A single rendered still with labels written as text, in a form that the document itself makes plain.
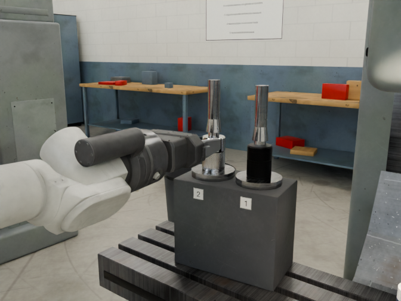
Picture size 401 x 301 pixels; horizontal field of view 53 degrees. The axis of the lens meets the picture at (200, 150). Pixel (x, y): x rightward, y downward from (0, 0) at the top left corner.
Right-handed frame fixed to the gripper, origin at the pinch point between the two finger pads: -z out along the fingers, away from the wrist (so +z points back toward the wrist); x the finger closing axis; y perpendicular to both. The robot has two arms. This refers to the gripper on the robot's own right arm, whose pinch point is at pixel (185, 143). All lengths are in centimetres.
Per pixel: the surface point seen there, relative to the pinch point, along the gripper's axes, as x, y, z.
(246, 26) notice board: 205, -51, -446
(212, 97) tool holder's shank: -0.5, -7.5, -8.8
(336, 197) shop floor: 44, 119, -320
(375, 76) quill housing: -31.4, -13.0, 3.8
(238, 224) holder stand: -8.9, 15.3, -4.4
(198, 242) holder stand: -0.3, 21.1, -4.0
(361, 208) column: -24, 22, -43
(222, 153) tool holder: -2.4, 3.6, -9.5
